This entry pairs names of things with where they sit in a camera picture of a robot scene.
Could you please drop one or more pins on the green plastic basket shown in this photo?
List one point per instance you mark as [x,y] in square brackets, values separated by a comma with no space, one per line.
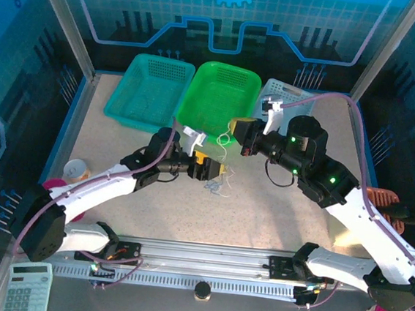
[216,97]

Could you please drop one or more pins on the light blue plastic basket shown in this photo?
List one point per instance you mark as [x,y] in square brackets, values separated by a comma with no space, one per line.
[297,96]

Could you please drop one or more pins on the teal plastic basket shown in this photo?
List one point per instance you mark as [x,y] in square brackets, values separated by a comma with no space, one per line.
[148,87]

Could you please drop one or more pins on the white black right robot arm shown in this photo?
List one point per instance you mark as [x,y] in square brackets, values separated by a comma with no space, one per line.
[369,230]

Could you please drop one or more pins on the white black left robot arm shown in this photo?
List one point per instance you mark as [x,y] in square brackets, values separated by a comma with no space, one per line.
[90,188]

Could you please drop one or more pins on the white orange cup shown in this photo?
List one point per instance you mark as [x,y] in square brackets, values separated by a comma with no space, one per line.
[75,170]

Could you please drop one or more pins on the pink plastic goblet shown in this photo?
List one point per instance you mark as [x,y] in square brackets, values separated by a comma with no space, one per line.
[52,184]

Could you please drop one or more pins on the black round knob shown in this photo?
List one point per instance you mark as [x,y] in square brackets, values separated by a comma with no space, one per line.
[202,290]

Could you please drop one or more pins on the pale green calculator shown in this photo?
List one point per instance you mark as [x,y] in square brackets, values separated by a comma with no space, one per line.
[29,289]

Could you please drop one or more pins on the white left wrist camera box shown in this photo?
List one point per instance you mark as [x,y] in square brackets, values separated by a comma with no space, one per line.
[194,139]

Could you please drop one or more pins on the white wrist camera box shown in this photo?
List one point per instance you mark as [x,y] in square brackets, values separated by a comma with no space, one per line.
[274,114]
[194,139]

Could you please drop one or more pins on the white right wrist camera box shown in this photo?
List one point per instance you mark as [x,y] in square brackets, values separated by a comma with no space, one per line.
[274,114]

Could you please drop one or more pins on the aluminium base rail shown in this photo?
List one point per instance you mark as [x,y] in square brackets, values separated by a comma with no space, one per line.
[201,258]

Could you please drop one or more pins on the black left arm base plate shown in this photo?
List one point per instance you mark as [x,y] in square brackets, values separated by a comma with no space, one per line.
[130,251]

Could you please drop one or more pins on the aluminium side rail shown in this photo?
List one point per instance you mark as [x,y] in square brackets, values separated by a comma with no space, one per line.
[65,142]

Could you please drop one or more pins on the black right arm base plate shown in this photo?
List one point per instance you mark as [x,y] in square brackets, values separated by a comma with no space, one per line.
[277,267]

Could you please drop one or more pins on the aluminium frame post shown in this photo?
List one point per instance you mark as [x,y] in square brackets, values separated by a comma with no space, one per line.
[66,24]
[381,51]

